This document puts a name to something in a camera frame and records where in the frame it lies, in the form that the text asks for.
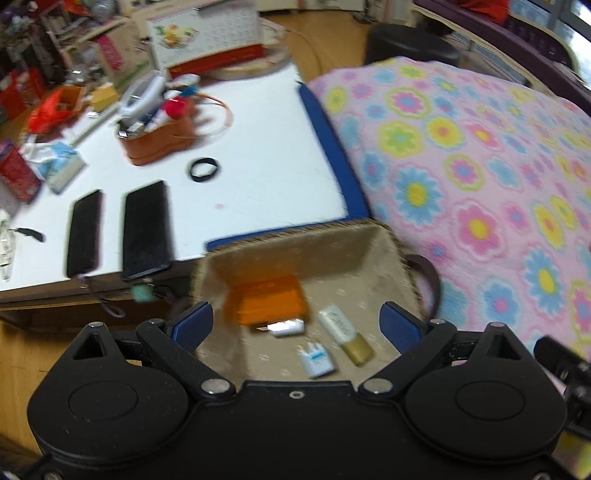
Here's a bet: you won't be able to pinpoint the orange plastic box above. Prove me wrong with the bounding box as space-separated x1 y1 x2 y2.
226 276 309 326

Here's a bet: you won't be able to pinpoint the white neck massager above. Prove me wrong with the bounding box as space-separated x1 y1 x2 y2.
119 70 168 118

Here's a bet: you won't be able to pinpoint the white charger adapter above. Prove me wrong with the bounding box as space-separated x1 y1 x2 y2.
268 318 305 337

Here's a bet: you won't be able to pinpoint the orange leather organizer box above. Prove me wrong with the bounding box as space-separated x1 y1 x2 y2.
117 113 197 166

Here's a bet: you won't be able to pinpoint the woven basket with fabric lining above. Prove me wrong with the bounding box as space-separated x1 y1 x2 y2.
171 219 441 384

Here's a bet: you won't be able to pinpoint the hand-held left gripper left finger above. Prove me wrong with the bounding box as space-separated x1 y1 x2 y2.
69 300 236 400

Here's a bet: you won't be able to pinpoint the white bottle with gold cap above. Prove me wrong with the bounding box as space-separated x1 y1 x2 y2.
318 304 376 367

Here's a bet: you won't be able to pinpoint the desk calendar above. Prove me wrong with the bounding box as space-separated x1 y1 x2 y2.
145 0 266 79

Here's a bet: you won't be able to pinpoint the blue tissue pack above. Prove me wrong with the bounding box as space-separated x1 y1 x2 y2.
23 141 88 195

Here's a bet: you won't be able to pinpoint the pink floral fleece blanket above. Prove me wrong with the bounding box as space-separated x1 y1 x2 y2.
307 56 591 480

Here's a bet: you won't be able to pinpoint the blue table edge guard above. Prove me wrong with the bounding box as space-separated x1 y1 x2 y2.
205 83 372 252

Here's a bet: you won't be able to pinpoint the wide black smartphone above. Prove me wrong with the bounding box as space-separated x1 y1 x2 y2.
121 180 174 281

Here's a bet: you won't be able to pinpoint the black rubber ring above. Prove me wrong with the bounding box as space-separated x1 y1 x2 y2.
189 158 220 183

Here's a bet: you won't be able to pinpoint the red paper bag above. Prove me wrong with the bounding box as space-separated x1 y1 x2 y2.
0 69 47 118

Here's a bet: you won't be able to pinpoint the round wooden board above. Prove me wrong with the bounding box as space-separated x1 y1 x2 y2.
210 21 291 81

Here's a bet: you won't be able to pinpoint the white blue plug adapter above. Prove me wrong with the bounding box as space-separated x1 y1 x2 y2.
298 343 335 379

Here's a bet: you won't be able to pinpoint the white tube with red cap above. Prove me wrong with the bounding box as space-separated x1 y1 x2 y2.
159 95 195 125

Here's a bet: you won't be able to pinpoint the cluttered bookshelf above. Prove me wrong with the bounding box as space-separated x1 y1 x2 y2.
0 0 139 93

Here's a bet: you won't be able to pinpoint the yellow box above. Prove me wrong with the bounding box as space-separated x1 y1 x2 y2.
90 83 120 112

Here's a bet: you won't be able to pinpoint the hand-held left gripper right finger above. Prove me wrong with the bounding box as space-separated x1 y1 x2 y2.
358 301 532 398

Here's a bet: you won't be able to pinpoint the printed cardboard box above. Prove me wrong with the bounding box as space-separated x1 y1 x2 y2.
90 21 153 84

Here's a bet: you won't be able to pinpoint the red tin can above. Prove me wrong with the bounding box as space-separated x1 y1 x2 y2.
0 141 42 204

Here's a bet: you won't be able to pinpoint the orange cord loop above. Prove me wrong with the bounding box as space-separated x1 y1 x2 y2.
194 95 234 137

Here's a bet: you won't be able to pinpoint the red garment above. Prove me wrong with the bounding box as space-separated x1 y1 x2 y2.
464 0 513 25

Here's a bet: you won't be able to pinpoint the slim black smartphone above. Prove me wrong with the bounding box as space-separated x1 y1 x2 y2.
66 189 103 278

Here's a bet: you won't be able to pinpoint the black round stool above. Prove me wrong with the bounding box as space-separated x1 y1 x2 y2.
365 23 462 70

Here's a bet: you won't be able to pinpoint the orange plastic bag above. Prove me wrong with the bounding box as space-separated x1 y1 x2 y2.
27 85 86 132

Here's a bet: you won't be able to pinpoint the eyeglasses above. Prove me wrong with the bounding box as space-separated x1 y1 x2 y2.
0 222 17 281

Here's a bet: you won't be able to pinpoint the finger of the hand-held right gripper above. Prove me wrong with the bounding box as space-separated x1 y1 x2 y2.
533 336 589 372

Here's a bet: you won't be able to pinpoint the lavender phone strap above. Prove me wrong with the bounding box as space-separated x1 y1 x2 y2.
81 274 126 318

